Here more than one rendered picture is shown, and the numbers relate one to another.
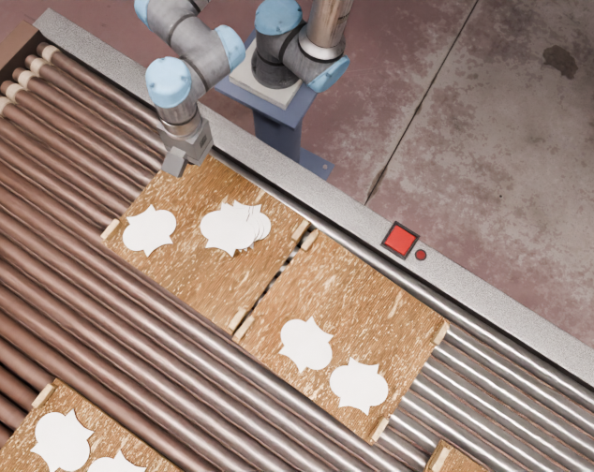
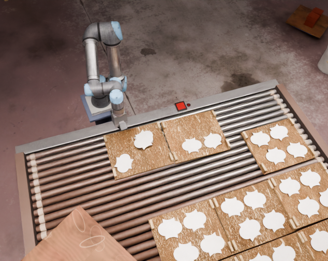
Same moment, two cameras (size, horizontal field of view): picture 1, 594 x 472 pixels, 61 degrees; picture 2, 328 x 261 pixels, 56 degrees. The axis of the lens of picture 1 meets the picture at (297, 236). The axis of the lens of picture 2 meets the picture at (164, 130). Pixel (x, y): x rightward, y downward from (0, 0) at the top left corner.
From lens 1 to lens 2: 120 cm
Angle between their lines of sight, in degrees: 26
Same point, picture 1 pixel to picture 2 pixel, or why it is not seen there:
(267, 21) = not seen: hidden behind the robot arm
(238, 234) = (147, 139)
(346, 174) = not seen: hidden behind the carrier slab
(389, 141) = (130, 113)
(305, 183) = (144, 116)
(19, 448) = (162, 244)
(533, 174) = (177, 84)
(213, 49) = (116, 83)
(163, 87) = (119, 96)
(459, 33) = not seen: hidden behind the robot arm
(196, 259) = (144, 157)
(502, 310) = (217, 98)
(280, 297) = (173, 143)
